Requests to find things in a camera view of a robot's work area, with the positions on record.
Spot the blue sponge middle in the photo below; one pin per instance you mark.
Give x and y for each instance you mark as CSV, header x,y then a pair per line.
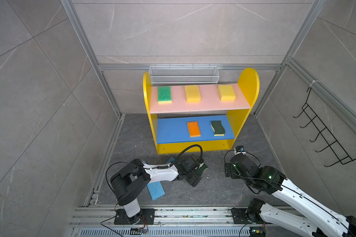
x,y
170,160

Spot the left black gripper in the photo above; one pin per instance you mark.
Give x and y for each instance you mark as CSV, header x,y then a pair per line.
x,y
196,180

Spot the black wall hook rack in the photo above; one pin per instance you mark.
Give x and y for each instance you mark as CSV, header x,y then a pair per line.
x,y
332,143

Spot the blue sponge lower left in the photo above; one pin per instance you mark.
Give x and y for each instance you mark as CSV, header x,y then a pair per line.
x,y
156,190

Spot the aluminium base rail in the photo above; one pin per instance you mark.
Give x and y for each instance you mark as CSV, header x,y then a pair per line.
x,y
164,221

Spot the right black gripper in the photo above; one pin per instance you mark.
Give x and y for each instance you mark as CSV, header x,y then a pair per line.
x,y
232,174

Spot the pink upper shelf board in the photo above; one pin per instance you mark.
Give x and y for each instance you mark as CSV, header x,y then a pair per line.
x,y
210,100

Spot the bright green sponge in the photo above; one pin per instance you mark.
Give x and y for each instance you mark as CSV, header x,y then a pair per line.
x,y
164,95

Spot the orange sponge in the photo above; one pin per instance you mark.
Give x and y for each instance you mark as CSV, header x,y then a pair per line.
x,y
193,129

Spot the dark green scourer sponge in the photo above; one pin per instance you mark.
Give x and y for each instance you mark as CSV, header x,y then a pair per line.
x,y
217,128
201,169

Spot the white wire mesh basket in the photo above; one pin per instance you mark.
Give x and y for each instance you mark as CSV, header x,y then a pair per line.
x,y
171,75

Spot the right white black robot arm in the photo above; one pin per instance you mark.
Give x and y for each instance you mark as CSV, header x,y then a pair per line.
x,y
315,219

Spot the blue sponge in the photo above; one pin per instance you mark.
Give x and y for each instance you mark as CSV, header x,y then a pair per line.
x,y
156,190
170,160

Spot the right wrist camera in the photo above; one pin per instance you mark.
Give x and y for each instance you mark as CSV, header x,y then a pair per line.
x,y
240,149

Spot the yellow sponge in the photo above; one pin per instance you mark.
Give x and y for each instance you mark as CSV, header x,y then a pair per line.
x,y
192,94
226,93

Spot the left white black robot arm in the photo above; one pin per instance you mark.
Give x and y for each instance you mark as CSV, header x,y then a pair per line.
x,y
128,183

